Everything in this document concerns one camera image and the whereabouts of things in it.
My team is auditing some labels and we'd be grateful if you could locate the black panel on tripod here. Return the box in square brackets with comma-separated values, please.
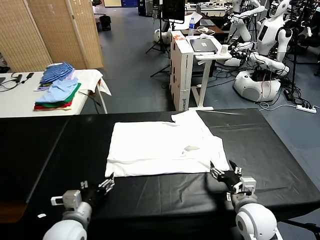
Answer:
[161, 0, 186, 22]

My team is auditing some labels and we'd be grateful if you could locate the black camera rig stand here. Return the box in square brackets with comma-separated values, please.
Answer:
[284, 0, 320, 94]

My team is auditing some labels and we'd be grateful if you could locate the blue striped garment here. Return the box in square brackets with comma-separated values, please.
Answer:
[39, 62, 75, 85]

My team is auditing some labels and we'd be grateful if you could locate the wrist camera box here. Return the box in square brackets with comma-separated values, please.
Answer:
[234, 176, 257, 196]
[50, 189, 83, 209]

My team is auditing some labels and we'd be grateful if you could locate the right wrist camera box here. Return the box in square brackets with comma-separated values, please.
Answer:
[234, 176, 257, 196]

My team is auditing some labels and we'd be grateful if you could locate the narrow black table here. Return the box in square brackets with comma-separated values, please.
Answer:
[0, 116, 70, 205]

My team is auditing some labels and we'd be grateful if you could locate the tall white cardboard box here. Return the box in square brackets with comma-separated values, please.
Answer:
[169, 30, 195, 112]

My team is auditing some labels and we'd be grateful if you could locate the dark brown desk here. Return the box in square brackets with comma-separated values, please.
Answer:
[180, 18, 232, 36]

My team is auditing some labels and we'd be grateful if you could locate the light blue garment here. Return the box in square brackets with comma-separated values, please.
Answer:
[35, 76, 80, 103]

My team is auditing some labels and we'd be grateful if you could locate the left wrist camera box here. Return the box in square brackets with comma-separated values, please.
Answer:
[50, 189, 83, 209]

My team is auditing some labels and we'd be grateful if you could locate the grey closed laptop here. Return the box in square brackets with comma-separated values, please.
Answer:
[189, 38, 219, 55]

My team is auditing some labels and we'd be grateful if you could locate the white side table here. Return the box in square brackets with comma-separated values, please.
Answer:
[0, 69, 109, 118]

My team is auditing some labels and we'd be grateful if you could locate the clear water bottle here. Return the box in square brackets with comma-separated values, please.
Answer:
[188, 16, 196, 38]

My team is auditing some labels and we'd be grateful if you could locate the red garment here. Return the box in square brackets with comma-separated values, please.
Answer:
[33, 99, 73, 111]

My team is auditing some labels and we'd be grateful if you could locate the stack of folded clothes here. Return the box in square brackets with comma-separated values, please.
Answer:
[34, 82, 82, 108]

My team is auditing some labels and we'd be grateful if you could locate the black tripod stand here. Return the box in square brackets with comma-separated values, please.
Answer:
[145, 7, 171, 55]

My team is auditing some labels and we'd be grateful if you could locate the white charger with cable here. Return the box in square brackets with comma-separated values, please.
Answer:
[196, 25, 216, 35]

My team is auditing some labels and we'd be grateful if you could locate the white standing desk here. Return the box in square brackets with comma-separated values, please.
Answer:
[187, 34, 233, 112]

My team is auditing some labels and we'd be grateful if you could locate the black waste bin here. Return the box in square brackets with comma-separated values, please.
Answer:
[99, 14, 112, 32]

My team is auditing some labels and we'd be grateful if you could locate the small white robot base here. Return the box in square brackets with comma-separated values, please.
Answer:
[153, 28, 172, 43]

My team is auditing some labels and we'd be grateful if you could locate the white draped cloth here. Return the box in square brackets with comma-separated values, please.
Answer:
[71, 69, 112, 97]

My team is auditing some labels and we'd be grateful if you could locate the white power strip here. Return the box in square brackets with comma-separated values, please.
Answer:
[295, 104, 318, 114]

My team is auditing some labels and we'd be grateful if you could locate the bamboo folding screen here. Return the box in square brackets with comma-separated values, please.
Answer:
[0, 0, 105, 73]

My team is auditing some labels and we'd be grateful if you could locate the white humanoid robot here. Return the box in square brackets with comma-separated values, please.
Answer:
[223, 0, 294, 103]

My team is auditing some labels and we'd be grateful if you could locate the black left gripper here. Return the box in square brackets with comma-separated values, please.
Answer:
[80, 172, 116, 208]

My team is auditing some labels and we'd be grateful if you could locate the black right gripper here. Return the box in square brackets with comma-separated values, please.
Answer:
[209, 159, 243, 194]

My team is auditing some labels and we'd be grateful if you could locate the white t-shirt with red print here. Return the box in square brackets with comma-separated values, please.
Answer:
[104, 109, 230, 178]

